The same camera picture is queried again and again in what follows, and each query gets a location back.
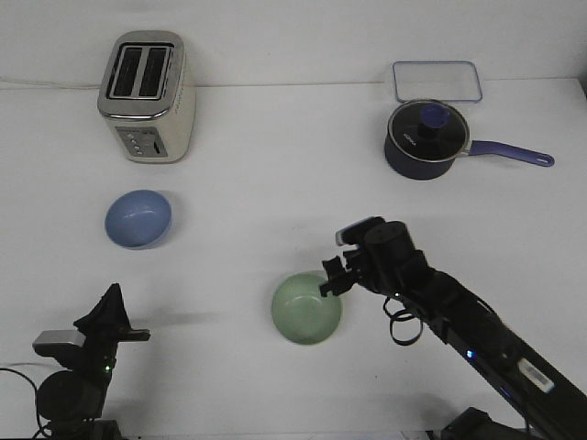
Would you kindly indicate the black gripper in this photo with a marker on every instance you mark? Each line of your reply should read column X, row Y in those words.
column 385, row 262
column 103, row 334

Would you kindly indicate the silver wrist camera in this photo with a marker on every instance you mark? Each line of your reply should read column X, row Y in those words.
column 353, row 234
column 56, row 343

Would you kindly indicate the clear blue-rimmed container lid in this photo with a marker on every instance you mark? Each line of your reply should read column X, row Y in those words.
column 452, row 81

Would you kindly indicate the cream silver two-slot toaster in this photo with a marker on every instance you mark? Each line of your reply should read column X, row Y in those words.
column 147, row 96

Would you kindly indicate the dark blue saucepan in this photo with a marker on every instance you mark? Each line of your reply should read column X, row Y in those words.
column 424, row 171

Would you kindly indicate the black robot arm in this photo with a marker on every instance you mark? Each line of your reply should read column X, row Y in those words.
column 547, row 401
column 72, row 399

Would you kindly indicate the green bowl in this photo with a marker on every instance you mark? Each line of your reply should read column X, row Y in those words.
column 300, row 313

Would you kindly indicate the glass pot lid blue knob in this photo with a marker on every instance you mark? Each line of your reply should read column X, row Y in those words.
column 429, row 130

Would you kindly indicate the blue bowl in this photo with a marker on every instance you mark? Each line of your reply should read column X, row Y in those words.
column 138, row 219

